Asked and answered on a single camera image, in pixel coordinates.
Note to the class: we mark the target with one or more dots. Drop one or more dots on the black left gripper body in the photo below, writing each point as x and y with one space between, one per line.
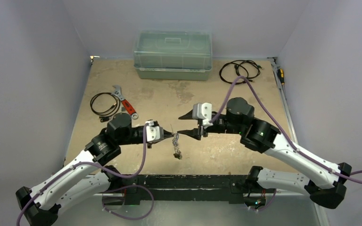
136 134

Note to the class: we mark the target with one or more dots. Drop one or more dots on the black metal base rail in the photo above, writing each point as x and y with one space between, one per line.
234 189

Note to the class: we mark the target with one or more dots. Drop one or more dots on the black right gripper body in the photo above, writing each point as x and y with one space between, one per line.
201 126

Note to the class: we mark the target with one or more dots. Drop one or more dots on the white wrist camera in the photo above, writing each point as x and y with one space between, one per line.
203 112
154 132

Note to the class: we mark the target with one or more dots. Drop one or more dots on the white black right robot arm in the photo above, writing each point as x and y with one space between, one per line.
321 180

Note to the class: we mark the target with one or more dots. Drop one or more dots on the red handled adjustable wrench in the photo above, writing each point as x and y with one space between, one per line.
128 107

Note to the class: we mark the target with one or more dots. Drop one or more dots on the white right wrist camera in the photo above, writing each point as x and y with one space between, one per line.
203 112

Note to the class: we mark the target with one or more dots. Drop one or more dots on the green plastic storage box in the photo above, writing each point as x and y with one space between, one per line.
173 55

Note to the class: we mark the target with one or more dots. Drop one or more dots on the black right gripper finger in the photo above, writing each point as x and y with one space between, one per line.
187 116
193 133

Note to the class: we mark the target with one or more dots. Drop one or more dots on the yellow black screwdriver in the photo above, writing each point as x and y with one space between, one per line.
281 77

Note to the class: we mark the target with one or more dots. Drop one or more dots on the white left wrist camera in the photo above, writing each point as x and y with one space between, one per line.
154 132

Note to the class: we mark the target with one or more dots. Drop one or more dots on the large metal keyring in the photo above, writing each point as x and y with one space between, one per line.
175 142

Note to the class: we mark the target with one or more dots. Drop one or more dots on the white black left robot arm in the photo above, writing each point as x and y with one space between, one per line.
88 173

